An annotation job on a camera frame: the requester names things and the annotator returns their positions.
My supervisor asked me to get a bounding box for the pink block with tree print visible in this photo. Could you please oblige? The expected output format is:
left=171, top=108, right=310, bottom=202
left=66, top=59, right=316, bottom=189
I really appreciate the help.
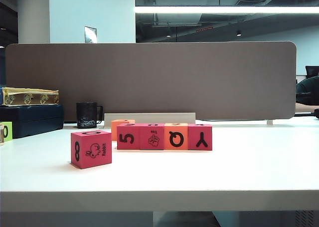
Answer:
left=139, top=123, right=165, bottom=150

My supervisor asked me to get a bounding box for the orange block with letter Q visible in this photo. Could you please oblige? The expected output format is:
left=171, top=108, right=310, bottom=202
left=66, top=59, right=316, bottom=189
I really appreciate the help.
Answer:
left=163, top=123, right=189, bottom=150

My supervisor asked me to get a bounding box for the pink block with number five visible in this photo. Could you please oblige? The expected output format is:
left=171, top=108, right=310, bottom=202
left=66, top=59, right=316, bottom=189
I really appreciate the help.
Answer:
left=116, top=123, right=142, bottom=150

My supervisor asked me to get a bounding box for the pink block with letter Y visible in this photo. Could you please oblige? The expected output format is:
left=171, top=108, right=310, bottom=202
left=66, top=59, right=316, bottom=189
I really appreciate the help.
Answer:
left=187, top=123, right=213, bottom=151

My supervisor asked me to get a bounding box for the brown desk divider panel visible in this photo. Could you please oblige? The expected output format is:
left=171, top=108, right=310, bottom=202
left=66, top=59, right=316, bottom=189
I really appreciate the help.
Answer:
left=4, top=41, right=298, bottom=121

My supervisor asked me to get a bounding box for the orange block with number eight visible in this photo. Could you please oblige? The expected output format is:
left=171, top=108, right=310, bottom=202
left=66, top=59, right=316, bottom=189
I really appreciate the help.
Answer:
left=111, top=119, right=136, bottom=141

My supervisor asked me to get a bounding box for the black mug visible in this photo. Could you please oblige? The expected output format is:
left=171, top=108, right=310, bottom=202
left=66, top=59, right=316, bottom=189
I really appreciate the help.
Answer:
left=76, top=101, right=104, bottom=129

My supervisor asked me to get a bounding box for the pink block with rabbit print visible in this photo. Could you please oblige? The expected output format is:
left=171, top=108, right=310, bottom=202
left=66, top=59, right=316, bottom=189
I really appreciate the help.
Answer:
left=71, top=130, right=112, bottom=170

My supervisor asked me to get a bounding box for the white ceiling light strip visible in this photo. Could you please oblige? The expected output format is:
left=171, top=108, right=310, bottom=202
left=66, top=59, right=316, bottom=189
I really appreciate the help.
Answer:
left=135, top=5, right=319, bottom=13

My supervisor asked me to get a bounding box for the dark blue box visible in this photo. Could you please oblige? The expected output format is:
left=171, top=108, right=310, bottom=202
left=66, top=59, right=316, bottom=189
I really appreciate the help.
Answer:
left=0, top=103, right=65, bottom=139

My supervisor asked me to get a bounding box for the yellow printed box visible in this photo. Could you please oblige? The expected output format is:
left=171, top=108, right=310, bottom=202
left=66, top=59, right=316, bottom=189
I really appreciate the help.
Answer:
left=1, top=86, right=60, bottom=106

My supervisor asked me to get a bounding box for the dark green office chair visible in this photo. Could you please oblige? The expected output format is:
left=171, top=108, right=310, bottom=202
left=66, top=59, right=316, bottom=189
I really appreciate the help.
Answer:
left=296, top=75, right=319, bottom=104

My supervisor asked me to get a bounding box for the green block with zero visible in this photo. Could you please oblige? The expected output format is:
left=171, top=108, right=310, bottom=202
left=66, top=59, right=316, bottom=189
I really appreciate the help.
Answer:
left=0, top=121, right=13, bottom=142

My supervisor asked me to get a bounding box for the black chair backrest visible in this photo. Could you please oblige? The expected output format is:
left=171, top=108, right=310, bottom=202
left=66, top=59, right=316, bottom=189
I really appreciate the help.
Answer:
left=305, top=65, right=319, bottom=77

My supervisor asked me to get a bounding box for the black object on far desk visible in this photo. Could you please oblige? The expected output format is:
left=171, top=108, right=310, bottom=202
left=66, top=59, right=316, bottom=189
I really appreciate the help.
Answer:
left=295, top=107, right=319, bottom=120

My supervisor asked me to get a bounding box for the beige cable tray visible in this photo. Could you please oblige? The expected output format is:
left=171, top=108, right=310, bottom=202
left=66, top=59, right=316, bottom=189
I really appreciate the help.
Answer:
left=104, top=112, right=197, bottom=128

